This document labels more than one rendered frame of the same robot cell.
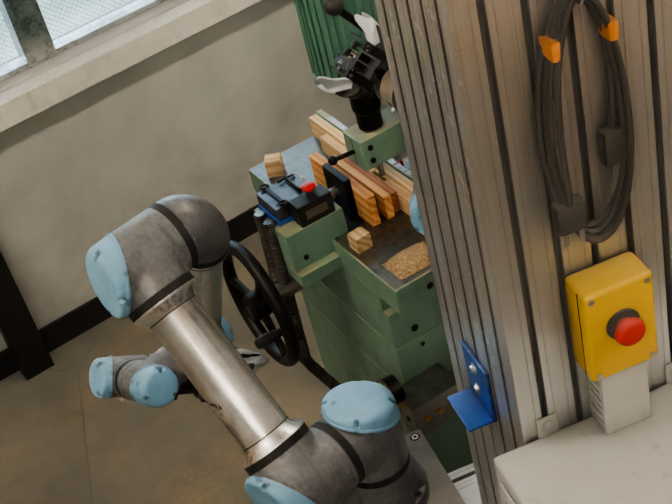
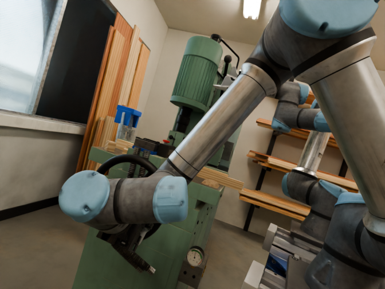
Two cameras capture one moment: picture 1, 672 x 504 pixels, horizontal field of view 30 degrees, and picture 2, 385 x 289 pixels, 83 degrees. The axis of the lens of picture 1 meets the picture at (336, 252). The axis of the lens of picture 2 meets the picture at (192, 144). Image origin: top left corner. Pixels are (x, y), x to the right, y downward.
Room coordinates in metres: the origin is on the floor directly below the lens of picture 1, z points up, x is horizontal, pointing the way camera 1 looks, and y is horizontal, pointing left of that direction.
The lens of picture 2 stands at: (1.47, 0.66, 1.06)
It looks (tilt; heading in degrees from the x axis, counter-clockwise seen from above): 1 degrees down; 307
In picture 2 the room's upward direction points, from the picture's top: 17 degrees clockwise
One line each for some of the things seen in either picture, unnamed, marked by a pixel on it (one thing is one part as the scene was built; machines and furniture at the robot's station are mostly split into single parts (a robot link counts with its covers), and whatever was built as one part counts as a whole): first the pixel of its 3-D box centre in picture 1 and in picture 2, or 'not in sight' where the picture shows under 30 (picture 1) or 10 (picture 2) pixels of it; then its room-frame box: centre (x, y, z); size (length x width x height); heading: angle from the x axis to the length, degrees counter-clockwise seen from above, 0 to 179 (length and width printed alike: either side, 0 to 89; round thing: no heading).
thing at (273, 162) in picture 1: (274, 164); (110, 145); (2.34, 0.08, 0.92); 0.04 x 0.03 x 0.04; 80
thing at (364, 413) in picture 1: (361, 429); (365, 226); (1.42, 0.03, 0.98); 0.13 x 0.12 x 0.14; 124
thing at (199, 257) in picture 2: (394, 392); (195, 257); (1.83, -0.04, 0.65); 0.06 x 0.04 x 0.08; 23
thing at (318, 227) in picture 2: not in sight; (322, 224); (1.51, -0.46, 0.87); 0.15 x 0.15 x 0.10
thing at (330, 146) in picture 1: (399, 196); (180, 166); (2.10, -0.15, 0.92); 0.60 x 0.02 x 0.04; 23
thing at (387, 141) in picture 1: (383, 139); (179, 141); (2.16, -0.15, 1.03); 0.14 x 0.07 x 0.09; 113
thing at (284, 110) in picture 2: not in sight; (287, 117); (1.71, -0.20, 1.24); 0.11 x 0.08 x 0.11; 164
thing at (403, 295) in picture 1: (341, 224); (154, 172); (2.13, -0.03, 0.87); 0.61 x 0.30 x 0.06; 23
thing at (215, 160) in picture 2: not in sight; (213, 152); (2.08, -0.37, 1.02); 0.09 x 0.07 x 0.12; 23
